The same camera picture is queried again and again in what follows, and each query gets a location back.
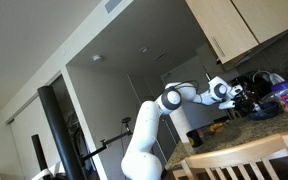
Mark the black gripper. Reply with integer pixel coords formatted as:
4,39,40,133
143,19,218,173
234,89,253,111

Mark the black coffee maker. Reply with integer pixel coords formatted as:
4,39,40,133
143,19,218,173
232,76,257,101

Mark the dark bowl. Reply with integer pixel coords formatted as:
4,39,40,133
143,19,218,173
248,100,282,121

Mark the white rimmed black appliance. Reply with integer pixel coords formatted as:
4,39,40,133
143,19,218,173
251,69,285,86

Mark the small yellow object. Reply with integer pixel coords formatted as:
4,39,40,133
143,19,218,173
208,121,226,133

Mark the wooden chair back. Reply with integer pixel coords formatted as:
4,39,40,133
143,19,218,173
180,131,288,180

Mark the black mug yellow logo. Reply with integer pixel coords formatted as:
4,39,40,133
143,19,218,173
186,128,204,148

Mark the white paper towel roll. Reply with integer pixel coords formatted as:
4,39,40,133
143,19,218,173
169,108,193,144

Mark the dark ceiling vent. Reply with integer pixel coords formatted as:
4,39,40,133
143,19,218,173
154,52,169,62

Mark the white smoke detector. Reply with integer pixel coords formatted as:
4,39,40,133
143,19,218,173
91,54,104,63

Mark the tall black round pole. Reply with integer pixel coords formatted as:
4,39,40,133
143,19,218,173
37,85,86,180

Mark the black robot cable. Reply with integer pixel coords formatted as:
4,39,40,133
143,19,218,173
165,79,215,105

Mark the wall cabinet with vent slots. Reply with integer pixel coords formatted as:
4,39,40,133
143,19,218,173
185,0,260,64

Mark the plain light wood wall cabinet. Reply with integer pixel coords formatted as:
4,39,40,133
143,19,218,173
231,0,288,44

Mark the grey wall air vent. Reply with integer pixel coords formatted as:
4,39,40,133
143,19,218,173
104,0,124,14

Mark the white strap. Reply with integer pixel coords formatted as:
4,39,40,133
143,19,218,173
31,168,68,180

